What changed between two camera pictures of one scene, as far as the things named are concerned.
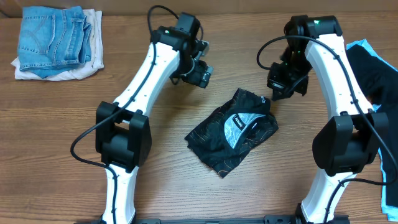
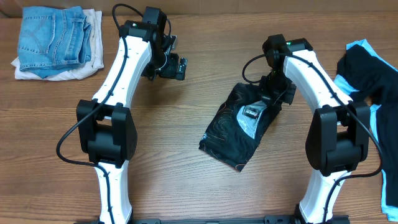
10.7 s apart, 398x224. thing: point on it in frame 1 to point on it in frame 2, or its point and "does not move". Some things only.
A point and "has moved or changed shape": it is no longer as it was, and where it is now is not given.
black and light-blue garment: x=380 y=82 does not move
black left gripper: x=199 y=74 to x=171 y=70
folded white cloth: x=94 y=18 does not move
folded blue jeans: x=51 y=39 does not move
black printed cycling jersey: x=223 y=138 has moved or changed shape
